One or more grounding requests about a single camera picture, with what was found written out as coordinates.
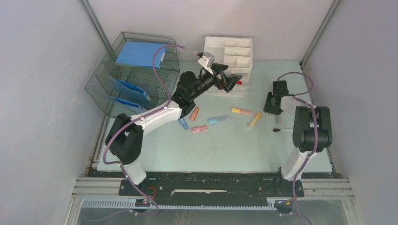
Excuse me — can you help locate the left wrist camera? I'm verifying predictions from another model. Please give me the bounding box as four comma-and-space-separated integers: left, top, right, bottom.
198, 52, 215, 75

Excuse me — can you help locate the blue transparent correction tape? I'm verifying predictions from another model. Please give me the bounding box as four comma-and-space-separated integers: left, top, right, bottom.
179, 118, 189, 130

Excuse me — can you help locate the pink correction tape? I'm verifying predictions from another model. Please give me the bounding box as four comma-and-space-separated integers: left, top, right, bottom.
191, 125, 208, 134

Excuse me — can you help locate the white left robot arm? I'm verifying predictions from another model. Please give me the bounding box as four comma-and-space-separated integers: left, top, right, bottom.
103, 63, 242, 195

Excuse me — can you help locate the light blue highlighter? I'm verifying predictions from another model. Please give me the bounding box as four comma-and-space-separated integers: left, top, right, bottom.
207, 115, 230, 125

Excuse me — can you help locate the green wire mesh rack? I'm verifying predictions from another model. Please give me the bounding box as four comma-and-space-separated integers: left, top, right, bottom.
84, 32, 180, 118

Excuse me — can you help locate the white plastic drawer organizer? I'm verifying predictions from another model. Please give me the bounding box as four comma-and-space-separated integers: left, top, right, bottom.
204, 36, 253, 97

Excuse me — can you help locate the yellow pink highlighter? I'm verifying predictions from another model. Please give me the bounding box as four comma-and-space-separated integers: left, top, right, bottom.
231, 108, 253, 115

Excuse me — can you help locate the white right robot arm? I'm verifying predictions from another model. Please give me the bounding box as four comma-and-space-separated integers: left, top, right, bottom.
263, 81, 332, 196

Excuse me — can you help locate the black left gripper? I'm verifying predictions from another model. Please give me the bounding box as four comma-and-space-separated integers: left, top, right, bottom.
189, 63, 240, 100

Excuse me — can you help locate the pale yellow highlighter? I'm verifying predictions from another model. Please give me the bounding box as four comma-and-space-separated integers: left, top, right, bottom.
247, 112, 262, 129

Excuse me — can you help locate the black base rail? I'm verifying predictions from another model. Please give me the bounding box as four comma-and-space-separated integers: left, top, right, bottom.
72, 169, 355, 210

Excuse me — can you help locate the orange grey highlighter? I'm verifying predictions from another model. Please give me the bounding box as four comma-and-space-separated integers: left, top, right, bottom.
275, 115, 281, 124

